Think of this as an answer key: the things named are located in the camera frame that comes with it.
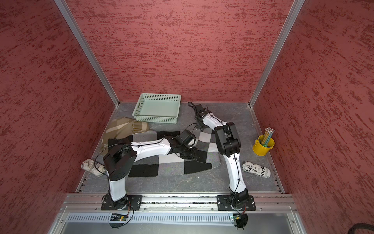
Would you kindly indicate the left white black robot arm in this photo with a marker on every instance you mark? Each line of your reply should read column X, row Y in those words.
column 171, row 153

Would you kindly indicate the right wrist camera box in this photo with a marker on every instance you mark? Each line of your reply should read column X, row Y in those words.
column 199, row 109

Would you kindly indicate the yellow pencil cup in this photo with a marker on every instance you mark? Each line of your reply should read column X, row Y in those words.
column 261, row 150

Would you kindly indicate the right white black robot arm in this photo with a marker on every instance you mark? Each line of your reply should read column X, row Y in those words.
column 228, row 144

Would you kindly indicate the aluminium front rail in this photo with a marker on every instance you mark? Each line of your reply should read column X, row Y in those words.
column 174, row 208

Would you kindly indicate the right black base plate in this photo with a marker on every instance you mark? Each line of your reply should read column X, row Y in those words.
column 228, row 203

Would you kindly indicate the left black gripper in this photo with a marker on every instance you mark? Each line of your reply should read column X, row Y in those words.
column 193, row 155

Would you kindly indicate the brown beige plaid scarf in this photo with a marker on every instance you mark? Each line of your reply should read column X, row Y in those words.
column 122, row 128

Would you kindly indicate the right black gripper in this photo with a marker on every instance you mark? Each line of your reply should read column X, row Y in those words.
column 198, row 126

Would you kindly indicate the light green plastic basket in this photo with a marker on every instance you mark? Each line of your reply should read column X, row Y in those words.
column 157, row 108

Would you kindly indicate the rolled beige patterned cloth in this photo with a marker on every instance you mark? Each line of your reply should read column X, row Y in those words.
column 93, row 167

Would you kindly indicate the black white checkered scarf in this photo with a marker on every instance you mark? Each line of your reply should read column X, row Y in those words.
column 208, row 156

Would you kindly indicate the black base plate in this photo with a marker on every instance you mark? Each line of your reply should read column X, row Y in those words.
column 134, row 201
column 228, row 203

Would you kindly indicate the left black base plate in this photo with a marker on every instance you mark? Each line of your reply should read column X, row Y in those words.
column 134, row 201

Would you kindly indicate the bundle of coloured pencils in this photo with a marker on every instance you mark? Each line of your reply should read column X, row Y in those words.
column 267, row 136

